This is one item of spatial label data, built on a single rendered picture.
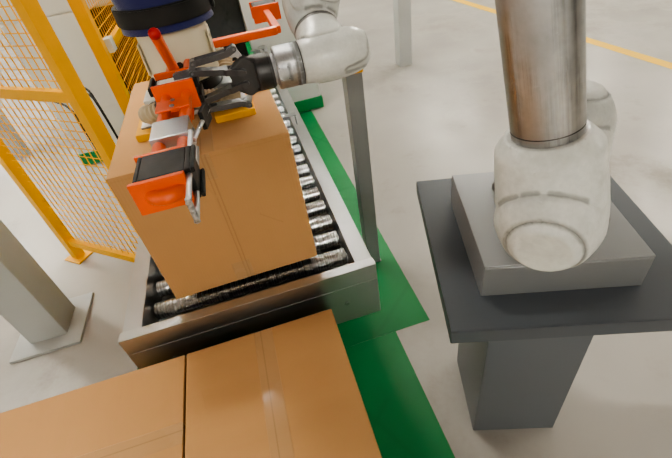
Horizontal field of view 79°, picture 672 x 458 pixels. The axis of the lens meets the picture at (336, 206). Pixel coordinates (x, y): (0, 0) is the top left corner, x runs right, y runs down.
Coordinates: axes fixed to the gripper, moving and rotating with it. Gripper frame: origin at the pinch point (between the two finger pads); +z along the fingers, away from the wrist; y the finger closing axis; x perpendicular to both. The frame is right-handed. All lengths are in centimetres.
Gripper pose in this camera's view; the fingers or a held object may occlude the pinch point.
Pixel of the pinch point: (177, 91)
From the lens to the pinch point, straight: 93.1
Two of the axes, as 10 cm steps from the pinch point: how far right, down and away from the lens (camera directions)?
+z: -9.5, 2.7, -1.3
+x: -2.7, -5.7, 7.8
